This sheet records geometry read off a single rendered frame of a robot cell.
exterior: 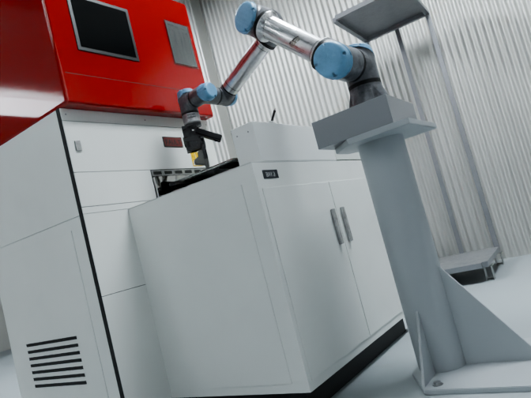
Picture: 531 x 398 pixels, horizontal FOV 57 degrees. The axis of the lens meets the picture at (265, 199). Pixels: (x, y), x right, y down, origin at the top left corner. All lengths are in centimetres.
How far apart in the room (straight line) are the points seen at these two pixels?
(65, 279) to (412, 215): 128
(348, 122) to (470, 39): 258
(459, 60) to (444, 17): 35
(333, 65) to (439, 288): 80
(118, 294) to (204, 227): 42
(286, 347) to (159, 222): 66
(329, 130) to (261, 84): 320
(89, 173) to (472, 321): 142
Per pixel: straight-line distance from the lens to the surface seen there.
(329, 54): 167
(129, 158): 208
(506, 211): 403
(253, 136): 165
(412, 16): 409
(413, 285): 171
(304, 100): 459
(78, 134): 197
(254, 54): 209
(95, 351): 196
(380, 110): 162
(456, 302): 175
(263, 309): 163
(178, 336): 191
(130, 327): 192
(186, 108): 217
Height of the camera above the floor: 56
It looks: 5 degrees up
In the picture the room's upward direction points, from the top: 15 degrees counter-clockwise
